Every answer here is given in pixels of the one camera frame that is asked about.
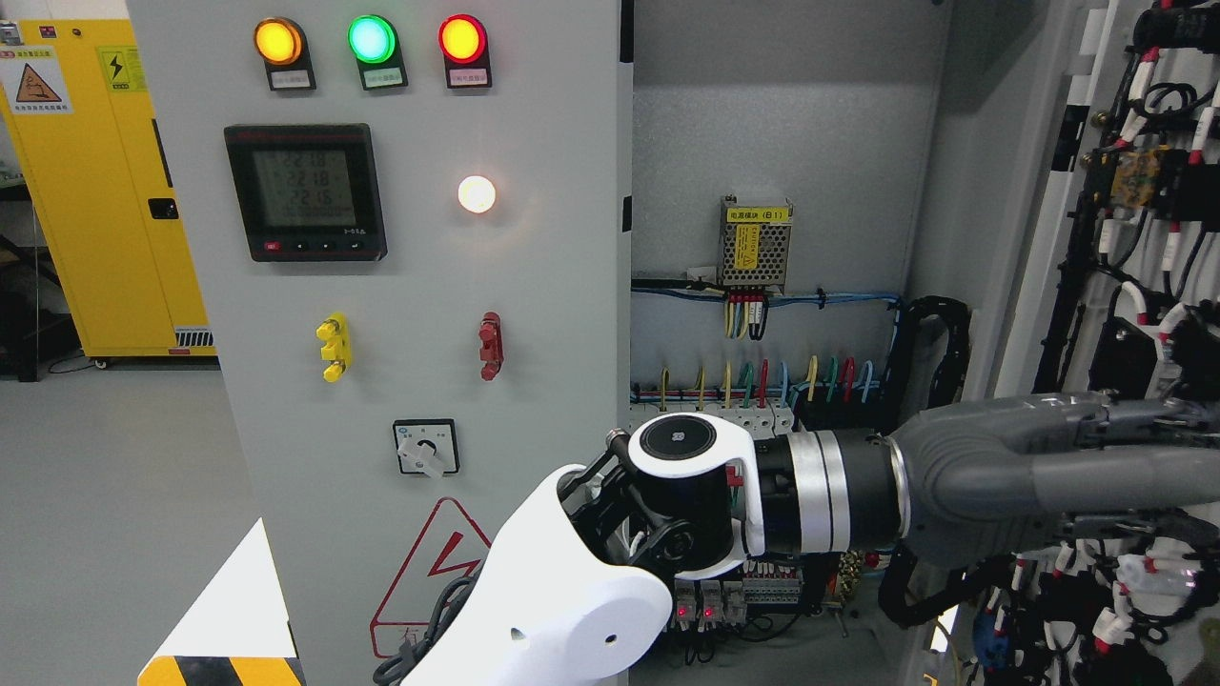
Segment grey cabinet door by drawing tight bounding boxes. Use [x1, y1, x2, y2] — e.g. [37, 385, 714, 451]
[895, 0, 1220, 686]
[127, 1, 631, 685]

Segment white breaker socket row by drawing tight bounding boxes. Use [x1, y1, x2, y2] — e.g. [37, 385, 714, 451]
[623, 402, 795, 439]

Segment metal mesh power supply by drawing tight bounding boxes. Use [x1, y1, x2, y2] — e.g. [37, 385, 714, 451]
[719, 194, 794, 293]

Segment white lit indicator lamp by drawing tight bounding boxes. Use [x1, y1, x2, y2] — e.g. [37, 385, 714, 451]
[458, 175, 498, 214]

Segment red electric danger sticker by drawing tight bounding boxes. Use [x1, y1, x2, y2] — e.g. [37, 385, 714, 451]
[368, 496, 490, 658]

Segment lower relay terminal row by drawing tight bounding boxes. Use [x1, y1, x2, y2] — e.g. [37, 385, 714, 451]
[665, 553, 843, 635]

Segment black digital power meter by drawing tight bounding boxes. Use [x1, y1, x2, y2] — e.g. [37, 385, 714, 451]
[224, 123, 387, 262]

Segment red indicator lamp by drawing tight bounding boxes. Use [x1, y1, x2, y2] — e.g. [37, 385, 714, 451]
[438, 13, 493, 90]

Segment green indicator lamp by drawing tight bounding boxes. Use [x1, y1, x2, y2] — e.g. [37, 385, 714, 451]
[346, 13, 409, 92]

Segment yellow indicator lamp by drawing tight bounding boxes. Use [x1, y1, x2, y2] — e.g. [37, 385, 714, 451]
[253, 16, 316, 92]

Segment yellow safety storage cabinet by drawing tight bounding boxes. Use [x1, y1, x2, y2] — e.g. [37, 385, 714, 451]
[2, 20, 216, 364]

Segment red terminal post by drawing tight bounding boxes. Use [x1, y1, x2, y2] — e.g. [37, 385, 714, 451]
[477, 312, 505, 382]

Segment black white rotary selector switch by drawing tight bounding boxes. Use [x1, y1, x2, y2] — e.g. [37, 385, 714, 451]
[392, 417, 461, 478]

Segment yellow terminal post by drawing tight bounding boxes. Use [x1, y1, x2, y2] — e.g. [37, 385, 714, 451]
[315, 312, 353, 383]

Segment black corrugated cable conduit right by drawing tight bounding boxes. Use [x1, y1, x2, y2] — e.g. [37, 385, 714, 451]
[877, 295, 974, 630]

